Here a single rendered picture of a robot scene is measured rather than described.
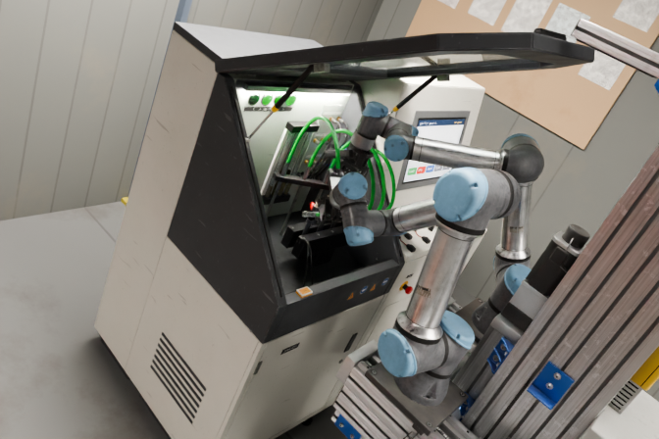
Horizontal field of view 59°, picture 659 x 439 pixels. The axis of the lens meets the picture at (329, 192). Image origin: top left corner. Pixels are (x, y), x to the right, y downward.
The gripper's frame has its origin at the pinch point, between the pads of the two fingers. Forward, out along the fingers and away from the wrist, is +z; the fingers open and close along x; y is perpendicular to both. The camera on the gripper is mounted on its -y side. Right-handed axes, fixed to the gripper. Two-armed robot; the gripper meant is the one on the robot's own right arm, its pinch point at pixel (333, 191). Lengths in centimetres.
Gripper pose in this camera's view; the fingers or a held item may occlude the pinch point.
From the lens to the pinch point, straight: 204.6
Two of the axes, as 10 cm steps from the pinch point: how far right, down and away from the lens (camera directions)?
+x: 6.5, -1.0, 7.5
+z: -3.7, 8.2, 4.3
